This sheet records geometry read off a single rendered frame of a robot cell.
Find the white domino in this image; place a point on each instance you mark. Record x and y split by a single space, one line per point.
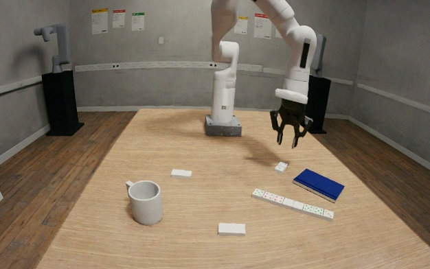
303 208
280 168
282 202
323 214
263 195
231 229
181 174

